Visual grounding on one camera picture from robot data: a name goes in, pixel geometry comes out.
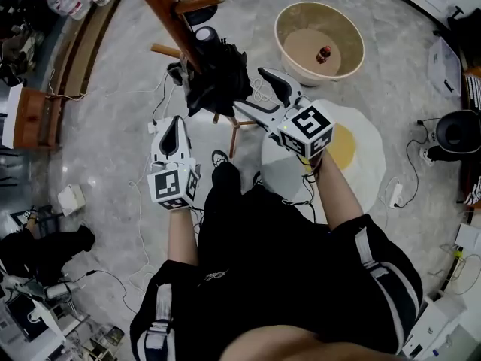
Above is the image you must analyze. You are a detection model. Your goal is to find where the white box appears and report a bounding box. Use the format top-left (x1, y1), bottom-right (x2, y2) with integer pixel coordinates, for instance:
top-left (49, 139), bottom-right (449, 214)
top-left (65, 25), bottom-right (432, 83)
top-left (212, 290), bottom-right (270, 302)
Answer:
top-left (57, 184), bottom-right (87, 217)

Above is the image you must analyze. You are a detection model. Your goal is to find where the white drawer cabinet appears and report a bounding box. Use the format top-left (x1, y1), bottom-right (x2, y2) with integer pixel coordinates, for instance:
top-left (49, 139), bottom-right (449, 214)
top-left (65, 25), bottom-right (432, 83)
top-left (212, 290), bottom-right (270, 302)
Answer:
top-left (401, 294), bottom-right (481, 361)

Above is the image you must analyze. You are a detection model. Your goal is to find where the grey cloth bag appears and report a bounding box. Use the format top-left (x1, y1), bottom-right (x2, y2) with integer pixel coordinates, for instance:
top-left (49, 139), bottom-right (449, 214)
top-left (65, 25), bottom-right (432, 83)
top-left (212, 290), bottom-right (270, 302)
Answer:
top-left (167, 59), bottom-right (193, 98)

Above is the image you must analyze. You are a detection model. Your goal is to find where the person's left shoe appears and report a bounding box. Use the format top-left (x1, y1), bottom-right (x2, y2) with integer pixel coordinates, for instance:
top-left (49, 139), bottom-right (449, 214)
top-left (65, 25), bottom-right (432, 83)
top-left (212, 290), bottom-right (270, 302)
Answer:
top-left (211, 150), bottom-right (231, 169)

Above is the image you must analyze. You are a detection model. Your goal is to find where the fried egg shaped rug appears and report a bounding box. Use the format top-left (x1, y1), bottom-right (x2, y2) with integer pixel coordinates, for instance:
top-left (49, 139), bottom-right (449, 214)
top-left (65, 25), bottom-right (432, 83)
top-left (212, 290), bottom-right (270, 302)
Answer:
top-left (261, 99), bottom-right (387, 226)

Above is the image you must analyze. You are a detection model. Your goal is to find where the coiled white cable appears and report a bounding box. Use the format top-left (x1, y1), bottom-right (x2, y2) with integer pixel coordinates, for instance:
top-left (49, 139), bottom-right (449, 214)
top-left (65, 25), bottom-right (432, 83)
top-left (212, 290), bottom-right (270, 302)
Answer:
top-left (250, 77), bottom-right (277, 103)

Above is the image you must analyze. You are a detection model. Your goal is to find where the beige round tub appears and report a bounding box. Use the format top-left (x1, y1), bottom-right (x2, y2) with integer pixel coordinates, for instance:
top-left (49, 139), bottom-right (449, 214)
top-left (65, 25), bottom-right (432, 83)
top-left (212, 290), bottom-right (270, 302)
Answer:
top-left (274, 1), bottom-right (365, 87)

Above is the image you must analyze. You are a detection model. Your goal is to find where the black umbrella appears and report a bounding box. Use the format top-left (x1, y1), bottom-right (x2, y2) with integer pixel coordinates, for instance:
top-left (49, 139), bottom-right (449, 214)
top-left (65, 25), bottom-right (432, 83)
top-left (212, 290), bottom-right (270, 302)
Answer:
top-left (186, 26), bottom-right (254, 118)

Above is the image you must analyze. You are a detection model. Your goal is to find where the clear plastic storage box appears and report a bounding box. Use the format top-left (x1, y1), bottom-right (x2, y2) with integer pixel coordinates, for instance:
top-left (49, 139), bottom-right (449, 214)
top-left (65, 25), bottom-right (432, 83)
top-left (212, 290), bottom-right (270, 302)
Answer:
top-left (428, 37), bottom-right (463, 99)

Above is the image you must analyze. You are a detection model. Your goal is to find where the black round shell seat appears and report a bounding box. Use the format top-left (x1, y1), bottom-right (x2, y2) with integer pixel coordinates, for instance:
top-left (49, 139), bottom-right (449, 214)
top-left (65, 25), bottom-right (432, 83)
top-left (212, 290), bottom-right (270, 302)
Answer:
top-left (435, 110), bottom-right (481, 154)

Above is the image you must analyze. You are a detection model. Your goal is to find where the person's black clothing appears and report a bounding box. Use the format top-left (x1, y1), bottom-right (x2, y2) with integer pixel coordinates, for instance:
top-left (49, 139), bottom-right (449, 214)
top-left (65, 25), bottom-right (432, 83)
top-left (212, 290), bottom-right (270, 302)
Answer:
top-left (129, 162), bottom-right (424, 361)

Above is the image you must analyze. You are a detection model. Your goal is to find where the striped cloth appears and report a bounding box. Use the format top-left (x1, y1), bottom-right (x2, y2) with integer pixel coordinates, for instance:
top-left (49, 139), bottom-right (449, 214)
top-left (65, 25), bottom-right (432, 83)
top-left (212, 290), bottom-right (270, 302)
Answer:
top-left (464, 74), bottom-right (481, 111)

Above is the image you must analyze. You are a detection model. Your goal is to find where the brown wooden cabinet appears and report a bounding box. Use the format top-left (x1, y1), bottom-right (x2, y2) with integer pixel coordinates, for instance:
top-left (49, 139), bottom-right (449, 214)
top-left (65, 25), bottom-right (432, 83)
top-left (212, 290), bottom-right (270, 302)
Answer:
top-left (2, 84), bottom-right (63, 150)

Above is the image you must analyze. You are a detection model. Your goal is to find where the person's right forearm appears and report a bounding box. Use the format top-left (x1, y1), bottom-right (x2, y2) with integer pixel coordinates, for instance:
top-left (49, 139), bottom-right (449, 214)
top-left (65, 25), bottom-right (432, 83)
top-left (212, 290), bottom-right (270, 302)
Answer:
top-left (310, 150), bottom-right (365, 229)

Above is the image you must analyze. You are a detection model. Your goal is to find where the brown wooden coat rack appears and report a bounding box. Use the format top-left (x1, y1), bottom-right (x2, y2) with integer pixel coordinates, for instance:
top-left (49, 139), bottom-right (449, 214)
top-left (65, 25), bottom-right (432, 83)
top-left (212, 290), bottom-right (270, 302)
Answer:
top-left (127, 0), bottom-right (260, 159)

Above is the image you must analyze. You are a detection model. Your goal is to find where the person's left forearm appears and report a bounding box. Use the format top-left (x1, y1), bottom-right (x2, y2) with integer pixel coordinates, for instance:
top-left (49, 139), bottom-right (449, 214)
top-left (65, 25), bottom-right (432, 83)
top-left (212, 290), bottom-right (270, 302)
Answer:
top-left (167, 208), bottom-right (200, 267)

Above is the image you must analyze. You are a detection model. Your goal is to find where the wire basket chair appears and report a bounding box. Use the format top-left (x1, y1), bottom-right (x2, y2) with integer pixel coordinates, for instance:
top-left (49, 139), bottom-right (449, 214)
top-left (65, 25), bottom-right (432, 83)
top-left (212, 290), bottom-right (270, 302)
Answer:
top-left (428, 241), bottom-right (481, 297)

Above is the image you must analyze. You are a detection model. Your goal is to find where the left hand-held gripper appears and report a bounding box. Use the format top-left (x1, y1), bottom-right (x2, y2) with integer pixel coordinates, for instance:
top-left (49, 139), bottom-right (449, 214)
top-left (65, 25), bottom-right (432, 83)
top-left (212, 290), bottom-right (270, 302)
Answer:
top-left (147, 115), bottom-right (202, 211)

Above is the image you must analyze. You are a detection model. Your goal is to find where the orange chair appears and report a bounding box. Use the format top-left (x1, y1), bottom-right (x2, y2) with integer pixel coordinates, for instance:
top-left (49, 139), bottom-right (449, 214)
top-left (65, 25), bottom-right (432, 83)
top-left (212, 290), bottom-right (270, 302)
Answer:
top-left (461, 65), bottom-right (481, 113)

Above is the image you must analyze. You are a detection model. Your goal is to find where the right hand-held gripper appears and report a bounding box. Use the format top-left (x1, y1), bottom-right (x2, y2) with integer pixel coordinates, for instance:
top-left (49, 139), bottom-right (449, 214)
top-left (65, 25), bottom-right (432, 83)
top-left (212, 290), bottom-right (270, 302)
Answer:
top-left (232, 67), bottom-right (336, 161)

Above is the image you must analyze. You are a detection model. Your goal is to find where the black cable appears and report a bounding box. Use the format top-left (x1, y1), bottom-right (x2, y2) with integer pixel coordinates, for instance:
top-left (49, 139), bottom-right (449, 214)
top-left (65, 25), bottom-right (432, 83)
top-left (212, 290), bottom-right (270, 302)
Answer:
top-left (151, 71), bottom-right (178, 126)
top-left (281, 155), bottom-right (328, 225)
top-left (397, 117), bottom-right (441, 208)

